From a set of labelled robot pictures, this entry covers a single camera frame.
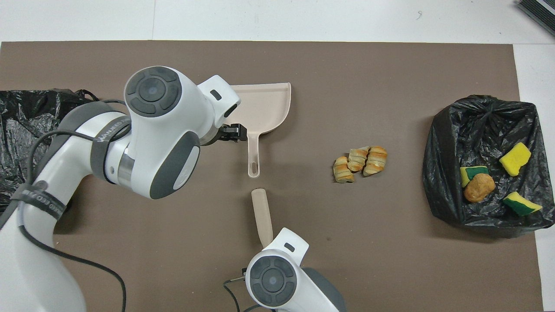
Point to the black trash bag bin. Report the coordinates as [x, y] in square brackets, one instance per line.
[451, 173]

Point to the brown table mat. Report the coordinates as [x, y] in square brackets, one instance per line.
[347, 65]

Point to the beige plastic dustpan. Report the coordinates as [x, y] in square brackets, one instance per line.
[264, 108]

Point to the dark ribbed panel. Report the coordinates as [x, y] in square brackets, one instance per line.
[542, 11]

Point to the yellow and green sponge piece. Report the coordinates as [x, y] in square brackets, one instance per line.
[522, 204]
[515, 158]
[475, 171]

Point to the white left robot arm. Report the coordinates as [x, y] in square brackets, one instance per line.
[164, 130]

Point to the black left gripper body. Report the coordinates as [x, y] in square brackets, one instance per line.
[216, 136]

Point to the beige hand brush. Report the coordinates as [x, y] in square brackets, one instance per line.
[262, 212]

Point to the striped croissant piece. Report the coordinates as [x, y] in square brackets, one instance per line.
[343, 171]
[375, 160]
[358, 159]

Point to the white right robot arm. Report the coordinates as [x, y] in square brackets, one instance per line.
[277, 281]

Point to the brown bread roll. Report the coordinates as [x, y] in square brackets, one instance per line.
[479, 188]

